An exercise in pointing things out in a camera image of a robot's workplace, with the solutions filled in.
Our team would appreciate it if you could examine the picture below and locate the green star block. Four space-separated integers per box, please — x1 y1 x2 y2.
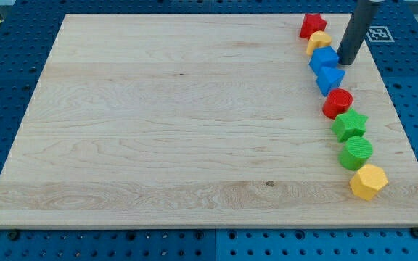
331 108 368 143

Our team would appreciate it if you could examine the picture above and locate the black bolt front left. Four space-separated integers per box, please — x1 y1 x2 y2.
7 230 20 241

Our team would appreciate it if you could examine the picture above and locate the white fiducial marker tag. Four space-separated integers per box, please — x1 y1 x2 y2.
366 25 394 43

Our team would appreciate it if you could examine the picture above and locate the black bolt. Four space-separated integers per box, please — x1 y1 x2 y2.
409 227 418 239
7 230 20 241

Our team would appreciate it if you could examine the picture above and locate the green cylinder block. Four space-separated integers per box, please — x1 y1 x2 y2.
338 136 373 170

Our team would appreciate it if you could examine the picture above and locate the light wooden board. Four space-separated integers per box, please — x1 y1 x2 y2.
0 14 418 229

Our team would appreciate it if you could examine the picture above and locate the black bolt front right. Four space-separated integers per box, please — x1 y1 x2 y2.
409 227 418 239

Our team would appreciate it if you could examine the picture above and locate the blue triangular prism block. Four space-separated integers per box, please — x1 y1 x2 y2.
316 67 345 96

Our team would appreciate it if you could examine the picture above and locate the red star block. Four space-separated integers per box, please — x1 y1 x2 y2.
299 14 327 39

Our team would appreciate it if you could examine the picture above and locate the yellow hexagon block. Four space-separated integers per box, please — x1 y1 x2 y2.
349 164 388 201

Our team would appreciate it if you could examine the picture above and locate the red cylinder block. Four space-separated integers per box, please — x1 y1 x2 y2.
322 88 353 120

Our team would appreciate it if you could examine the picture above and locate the yellow heart block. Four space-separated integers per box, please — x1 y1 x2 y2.
306 30 332 56

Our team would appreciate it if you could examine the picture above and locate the blue cube block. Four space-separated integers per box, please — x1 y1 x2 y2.
309 46 339 75

